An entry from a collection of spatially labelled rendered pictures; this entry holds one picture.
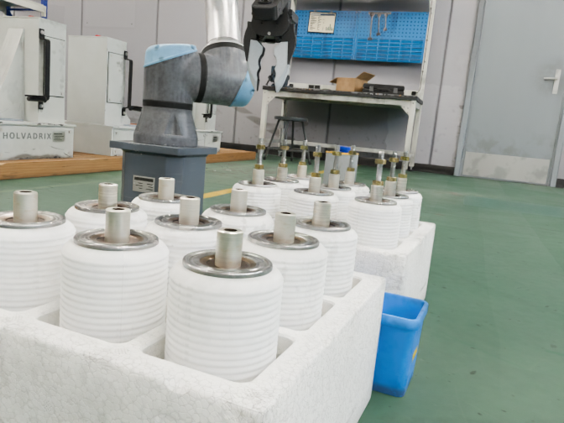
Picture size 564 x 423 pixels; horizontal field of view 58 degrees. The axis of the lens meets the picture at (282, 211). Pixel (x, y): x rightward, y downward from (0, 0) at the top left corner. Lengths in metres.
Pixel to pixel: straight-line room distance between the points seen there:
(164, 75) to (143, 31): 6.12
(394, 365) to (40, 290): 0.48
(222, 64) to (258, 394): 0.96
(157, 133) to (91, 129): 2.30
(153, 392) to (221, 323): 0.07
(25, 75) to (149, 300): 2.67
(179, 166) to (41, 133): 1.84
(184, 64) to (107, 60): 2.24
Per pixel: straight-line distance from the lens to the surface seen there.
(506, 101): 5.94
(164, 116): 1.21
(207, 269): 0.41
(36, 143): 2.94
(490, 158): 5.92
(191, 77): 1.22
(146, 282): 0.47
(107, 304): 0.47
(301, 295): 0.51
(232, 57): 1.27
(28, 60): 3.08
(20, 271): 0.55
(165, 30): 7.14
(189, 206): 0.58
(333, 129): 6.11
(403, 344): 0.77
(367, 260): 0.87
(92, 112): 3.49
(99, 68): 3.47
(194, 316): 0.41
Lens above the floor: 0.37
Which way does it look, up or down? 10 degrees down
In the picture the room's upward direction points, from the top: 5 degrees clockwise
